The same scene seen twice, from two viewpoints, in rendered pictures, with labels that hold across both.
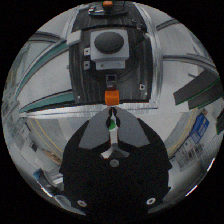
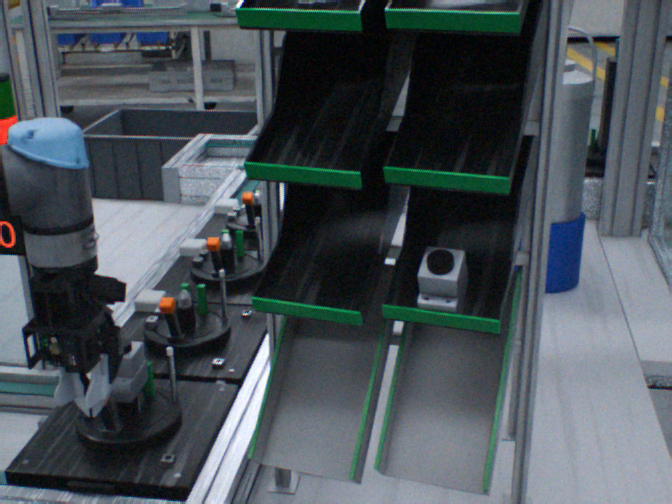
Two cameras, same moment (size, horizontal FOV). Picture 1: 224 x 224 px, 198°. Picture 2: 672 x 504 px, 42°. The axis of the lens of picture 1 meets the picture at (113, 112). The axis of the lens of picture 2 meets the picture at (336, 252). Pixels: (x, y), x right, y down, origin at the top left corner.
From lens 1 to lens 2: 112 cm
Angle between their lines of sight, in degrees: 99
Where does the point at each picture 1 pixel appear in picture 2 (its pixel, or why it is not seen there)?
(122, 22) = (190, 371)
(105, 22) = (160, 368)
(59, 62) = (16, 427)
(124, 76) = (137, 435)
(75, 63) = (62, 417)
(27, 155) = not seen: outside the picture
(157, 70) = (231, 452)
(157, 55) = (243, 428)
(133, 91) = (147, 470)
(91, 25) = not seen: hidden behind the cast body
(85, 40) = not seen: hidden behind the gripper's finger
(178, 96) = (258, 445)
